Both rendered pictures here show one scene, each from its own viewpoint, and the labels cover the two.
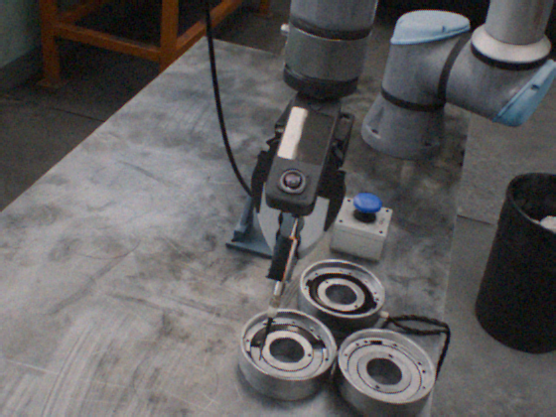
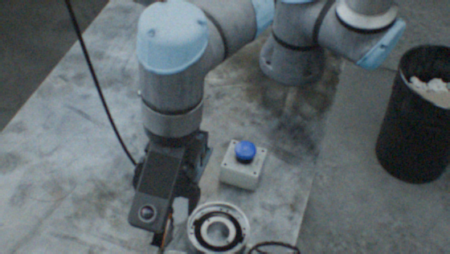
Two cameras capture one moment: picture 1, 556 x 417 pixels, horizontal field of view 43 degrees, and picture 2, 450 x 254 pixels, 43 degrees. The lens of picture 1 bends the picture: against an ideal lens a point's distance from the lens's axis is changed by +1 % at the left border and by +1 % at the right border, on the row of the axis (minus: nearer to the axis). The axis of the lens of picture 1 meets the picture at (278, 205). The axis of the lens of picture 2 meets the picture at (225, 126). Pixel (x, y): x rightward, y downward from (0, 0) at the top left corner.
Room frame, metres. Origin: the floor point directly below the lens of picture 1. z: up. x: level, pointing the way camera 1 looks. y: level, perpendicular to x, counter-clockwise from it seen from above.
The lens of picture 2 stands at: (0.14, -0.11, 1.64)
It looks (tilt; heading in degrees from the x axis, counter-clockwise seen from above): 47 degrees down; 2
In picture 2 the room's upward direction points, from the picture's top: 6 degrees clockwise
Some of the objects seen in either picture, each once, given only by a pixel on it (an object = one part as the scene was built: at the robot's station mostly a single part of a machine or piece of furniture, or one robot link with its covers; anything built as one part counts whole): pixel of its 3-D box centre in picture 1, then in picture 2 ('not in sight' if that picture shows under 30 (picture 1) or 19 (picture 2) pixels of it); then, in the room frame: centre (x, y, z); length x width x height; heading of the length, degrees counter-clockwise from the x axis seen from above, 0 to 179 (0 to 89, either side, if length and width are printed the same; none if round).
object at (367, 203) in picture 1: (364, 212); (244, 156); (0.82, -0.12, 0.85); 0.04 x 0.04 x 0.05
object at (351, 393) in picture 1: (382, 376); not in sight; (0.55, -0.14, 0.82); 0.10 x 0.10 x 0.04
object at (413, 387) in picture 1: (382, 376); not in sight; (0.55, -0.14, 0.82); 0.08 x 0.08 x 0.02
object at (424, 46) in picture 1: (428, 54); (307, 4); (1.15, -0.21, 0.97); 0.13 x 0.12 x 0.14; 57
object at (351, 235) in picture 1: (362, 225); (244, 162); (0.82, -0.12, 0.82); 0.08 x 0.07 x 0.05; 169
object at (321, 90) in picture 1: (313, 122); (173, 145); (0.63, -0.02, 1.07); 0.09 x 0.08 x 0.12; 170
